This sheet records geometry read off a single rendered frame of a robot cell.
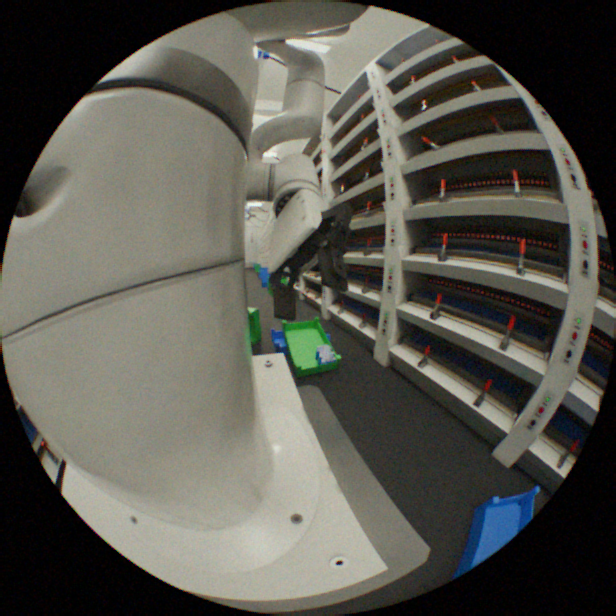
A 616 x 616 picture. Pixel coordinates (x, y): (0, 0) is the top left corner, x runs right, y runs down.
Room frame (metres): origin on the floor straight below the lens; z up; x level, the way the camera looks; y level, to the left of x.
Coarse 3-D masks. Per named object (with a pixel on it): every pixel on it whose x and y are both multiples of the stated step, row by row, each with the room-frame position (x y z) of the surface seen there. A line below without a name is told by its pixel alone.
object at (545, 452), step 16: (560, 416) -0.02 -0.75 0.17; (576, 416) -0.10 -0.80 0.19; (544, 432) -0.01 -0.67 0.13; (560, 432) -0.07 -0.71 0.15; (576, 432) -0.14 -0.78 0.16; (528, 448) 0.00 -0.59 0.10; (544, 448) -0.05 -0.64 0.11; (560, 448) -0.11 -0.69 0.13; (576, 448) -0.19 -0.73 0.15; (544, 464) -0.10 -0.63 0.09; (560, 464) -0.16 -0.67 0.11; (560, 480) -0.22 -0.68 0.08
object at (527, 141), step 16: (464, 144) 0.38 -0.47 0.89; (480, 144) 0.33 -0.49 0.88; (496, 144) 0.28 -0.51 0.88; (512, 144) 0.23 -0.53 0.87; (528, 144) 0.17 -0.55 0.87; (544, 144) 0.12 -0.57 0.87; (400, 160) 0.67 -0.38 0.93; (416, 160) 0.59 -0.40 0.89; (432, 160) 0.52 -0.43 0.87; (448, 160) 0.59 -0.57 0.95; (464, 160) 0.48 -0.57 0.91
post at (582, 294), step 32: (544, 128) 0.08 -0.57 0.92; (576, 160) 0.02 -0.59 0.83; (576, 192) 0.06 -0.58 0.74; (576, 224) 0.08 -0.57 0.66; (576, 256) 0.08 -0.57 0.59; (576, 288) 0.08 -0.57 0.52; (576, 352) 0.03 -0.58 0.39; (544, 384) 0.09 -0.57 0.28; (544, 416) 0.03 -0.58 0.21; (512, 448) 0.05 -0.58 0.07
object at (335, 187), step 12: (324, 120) 1.37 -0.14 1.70; (336, 120) 1.37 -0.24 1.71; (336, 144) 1.36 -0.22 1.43; (336, 156) 1.36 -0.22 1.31; (348, 156) 1.39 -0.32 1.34; (324, 168) 1.39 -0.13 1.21; (336, 168) 1.36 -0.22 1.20; (324, 180) 1.39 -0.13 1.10; (336, 180) 1.36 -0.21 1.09; (348, 180) 1.39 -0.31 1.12; (336, 192) 1.36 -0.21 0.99; (348, 204) 1.39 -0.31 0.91; (348, 240) 1.39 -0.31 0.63; (324, 312) 1.37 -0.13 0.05
